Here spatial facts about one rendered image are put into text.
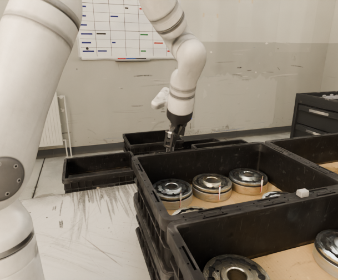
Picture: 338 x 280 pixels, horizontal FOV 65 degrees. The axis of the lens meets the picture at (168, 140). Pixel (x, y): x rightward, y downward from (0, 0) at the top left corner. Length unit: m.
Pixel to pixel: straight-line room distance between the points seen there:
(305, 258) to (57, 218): 0.68
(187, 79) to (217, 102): 3.13
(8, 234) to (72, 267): 0.33
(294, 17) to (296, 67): 0.68
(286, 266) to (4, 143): 0.48
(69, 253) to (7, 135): 0.47
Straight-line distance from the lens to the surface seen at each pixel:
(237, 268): 0.47
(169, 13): 0.58
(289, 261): 0.56
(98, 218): 0.88
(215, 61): 3.71
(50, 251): 0.80
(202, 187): 0.69
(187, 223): 0.44
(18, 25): 0.40
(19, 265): 0.46
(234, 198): 0.72
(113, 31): 3.31
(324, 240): 0.59
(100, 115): 3.37
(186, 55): 0.62
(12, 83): 0.38
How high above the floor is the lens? 1.18
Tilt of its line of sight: 18 degrees down
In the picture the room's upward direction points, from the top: straight up
